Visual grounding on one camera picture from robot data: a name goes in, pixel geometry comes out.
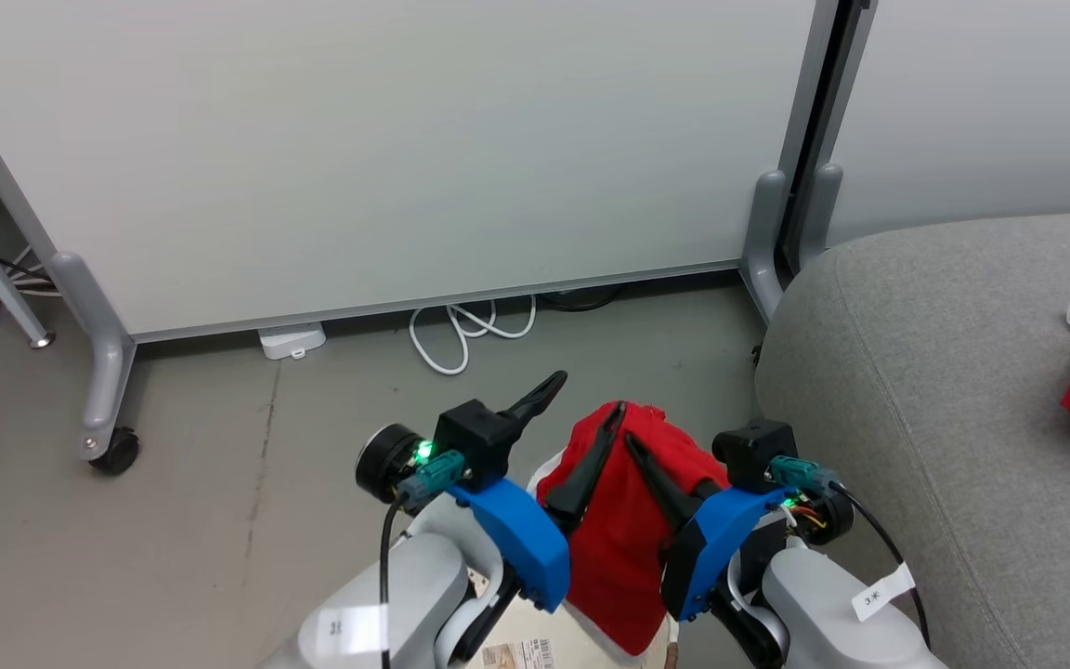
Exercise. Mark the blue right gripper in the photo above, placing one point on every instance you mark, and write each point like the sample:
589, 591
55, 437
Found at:
716, 539

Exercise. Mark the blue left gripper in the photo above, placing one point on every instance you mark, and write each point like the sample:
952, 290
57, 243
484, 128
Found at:
526, 548

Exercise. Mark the red garment with white trim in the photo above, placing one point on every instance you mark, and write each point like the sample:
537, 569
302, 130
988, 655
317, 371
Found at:
619, 557

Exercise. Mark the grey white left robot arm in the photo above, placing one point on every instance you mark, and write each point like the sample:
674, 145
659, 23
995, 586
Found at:
405, 595

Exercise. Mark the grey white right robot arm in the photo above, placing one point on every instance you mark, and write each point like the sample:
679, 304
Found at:
832, 613

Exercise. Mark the cream perforated laundry basket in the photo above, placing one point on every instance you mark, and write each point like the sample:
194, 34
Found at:
535, 623

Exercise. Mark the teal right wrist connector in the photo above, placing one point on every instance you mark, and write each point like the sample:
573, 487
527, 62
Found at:
800, 474

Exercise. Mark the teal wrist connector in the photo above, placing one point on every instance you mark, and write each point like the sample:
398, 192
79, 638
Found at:
433, 476
800, 474

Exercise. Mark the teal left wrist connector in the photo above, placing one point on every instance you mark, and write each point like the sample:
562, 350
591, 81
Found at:
433, 476

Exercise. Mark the barcode paper label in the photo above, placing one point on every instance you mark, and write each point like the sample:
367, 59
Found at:
518, 655

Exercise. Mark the white power adapter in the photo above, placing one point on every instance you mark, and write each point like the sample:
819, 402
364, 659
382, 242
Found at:
292, 340

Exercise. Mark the grey fabric sofa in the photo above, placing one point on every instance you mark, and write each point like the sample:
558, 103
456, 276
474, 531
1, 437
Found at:
953, 418

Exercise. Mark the wide white partition panel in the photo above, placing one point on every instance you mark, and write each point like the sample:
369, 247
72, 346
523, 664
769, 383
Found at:
386, 149

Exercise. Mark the black caster wheel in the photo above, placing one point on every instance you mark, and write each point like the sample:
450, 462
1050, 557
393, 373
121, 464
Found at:
117, 452

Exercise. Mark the grey partition foot with caster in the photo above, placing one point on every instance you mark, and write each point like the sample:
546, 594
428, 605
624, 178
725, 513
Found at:
108, 372

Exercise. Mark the narrow white partition panel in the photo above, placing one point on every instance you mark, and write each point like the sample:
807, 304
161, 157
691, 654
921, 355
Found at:
990, 102

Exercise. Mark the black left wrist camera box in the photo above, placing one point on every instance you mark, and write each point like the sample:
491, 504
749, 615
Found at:
475, 441

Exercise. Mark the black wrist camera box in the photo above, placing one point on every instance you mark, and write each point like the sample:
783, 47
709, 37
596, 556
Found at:
753, 451
475, 441

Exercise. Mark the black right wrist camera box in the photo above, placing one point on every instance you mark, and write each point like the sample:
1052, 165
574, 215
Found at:
753, 451

